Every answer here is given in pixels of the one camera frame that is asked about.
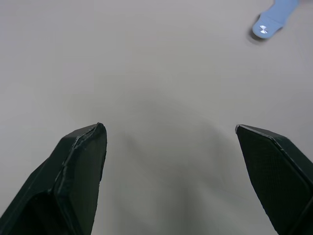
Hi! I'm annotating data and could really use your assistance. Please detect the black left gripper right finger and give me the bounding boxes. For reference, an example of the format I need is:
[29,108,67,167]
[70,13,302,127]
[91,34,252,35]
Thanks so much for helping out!
[235,124,313,235]

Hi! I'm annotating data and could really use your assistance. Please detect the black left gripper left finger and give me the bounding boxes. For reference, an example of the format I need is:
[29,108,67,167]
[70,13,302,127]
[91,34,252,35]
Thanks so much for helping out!
[0,122,108,235]

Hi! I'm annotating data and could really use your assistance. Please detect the light blue watch strap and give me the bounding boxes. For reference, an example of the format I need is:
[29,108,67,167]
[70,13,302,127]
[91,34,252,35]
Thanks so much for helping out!
[252,0,300,39]

